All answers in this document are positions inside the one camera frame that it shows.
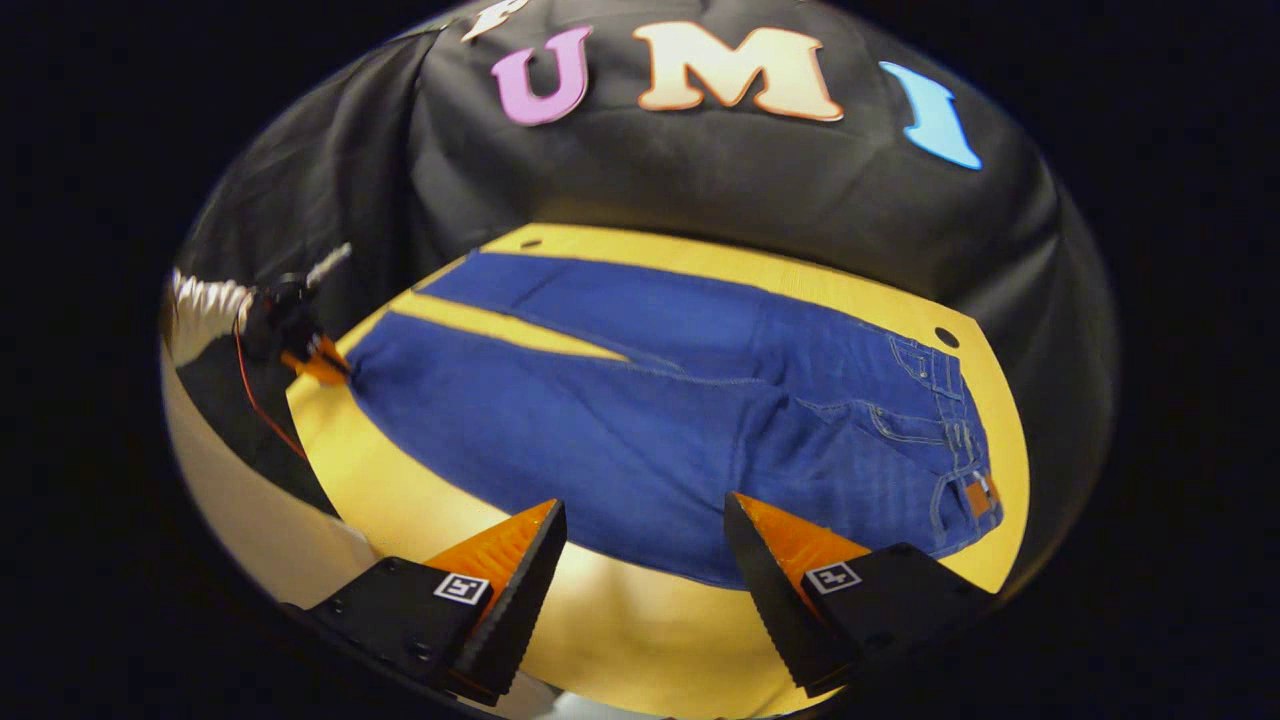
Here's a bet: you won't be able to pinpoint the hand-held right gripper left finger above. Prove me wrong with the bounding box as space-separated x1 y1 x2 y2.
283 499 568 706

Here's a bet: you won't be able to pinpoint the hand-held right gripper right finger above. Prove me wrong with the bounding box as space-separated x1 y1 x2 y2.
722 491 1001 699

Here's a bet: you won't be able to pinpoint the blue jeans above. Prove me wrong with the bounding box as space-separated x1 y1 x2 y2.
345 250 1004 591

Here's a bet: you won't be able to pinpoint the black backdrop cloth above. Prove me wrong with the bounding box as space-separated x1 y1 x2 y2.
165 0 1118 561

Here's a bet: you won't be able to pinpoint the red gripper cable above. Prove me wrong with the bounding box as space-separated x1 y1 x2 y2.
233 320 309 461

